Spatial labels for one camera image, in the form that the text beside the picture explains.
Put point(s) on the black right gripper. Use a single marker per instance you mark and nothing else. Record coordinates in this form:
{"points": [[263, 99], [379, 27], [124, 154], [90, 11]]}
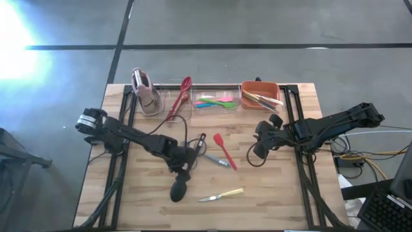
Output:
{"points": [[273, 135]]}

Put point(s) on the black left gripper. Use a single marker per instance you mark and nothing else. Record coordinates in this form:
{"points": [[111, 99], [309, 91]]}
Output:
{"points": [[180, 158]]}

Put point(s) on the black silicone spoon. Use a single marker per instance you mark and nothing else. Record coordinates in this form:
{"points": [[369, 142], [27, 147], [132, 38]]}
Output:
{"points": [[178, 193]]}

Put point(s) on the green small silicone spatula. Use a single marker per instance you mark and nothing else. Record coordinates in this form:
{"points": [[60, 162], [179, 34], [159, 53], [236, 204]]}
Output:
{"points": [[230, 104]]}

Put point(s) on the pink small silicone spatula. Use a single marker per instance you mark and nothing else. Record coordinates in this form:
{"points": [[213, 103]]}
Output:
{"points": [[225, 99]]}

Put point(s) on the red slotted silicone spoon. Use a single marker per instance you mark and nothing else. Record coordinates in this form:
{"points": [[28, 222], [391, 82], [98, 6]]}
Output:
{"points": [[175, 106]]}

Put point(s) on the teal small silicone spatula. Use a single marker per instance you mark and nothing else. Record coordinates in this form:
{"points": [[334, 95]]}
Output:
{"points": [[202, 105]]}

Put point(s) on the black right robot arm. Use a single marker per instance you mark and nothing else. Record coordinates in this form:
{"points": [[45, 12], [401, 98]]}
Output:
{"points": [[338, 124]]}

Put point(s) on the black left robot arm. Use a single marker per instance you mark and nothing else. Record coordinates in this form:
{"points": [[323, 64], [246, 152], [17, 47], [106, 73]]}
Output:
{"points": [[135, 138]]}

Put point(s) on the grey silicone spoon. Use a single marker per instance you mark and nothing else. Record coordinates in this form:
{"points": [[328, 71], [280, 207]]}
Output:
{"points": [[219, 160]]}

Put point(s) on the red small silicone spatula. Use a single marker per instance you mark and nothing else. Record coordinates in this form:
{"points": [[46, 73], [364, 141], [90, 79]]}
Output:
{"points": [[219, 139]]}

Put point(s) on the orange plastic bin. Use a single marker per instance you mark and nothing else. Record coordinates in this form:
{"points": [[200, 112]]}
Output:
{"points": [[260, 87]]}

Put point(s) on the clear plastic bin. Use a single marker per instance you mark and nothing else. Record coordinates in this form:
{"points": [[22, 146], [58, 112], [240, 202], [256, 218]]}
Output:
{"points": [[206, 91], [188, 112]]}

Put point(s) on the black power box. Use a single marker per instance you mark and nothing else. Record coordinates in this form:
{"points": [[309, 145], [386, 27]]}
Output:
{"points": [[346, 162]]}

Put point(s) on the white bag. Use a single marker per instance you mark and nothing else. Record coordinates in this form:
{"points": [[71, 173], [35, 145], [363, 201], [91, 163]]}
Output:
{"points": [[352, 206]]}

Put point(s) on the black keyboard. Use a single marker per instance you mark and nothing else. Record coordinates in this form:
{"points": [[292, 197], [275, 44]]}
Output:
{"points": [[383, 212]]}

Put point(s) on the computer monitor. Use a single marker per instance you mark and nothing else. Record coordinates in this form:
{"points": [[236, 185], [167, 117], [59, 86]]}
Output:
{"points": [[404, 180]]}

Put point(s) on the black stand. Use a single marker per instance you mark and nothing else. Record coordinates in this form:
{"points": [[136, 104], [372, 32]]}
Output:
{"points": [[13, 151]]}

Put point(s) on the black aluminium rig frame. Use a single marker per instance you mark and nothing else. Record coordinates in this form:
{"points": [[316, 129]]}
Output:
{"points": [[288, 103]]}

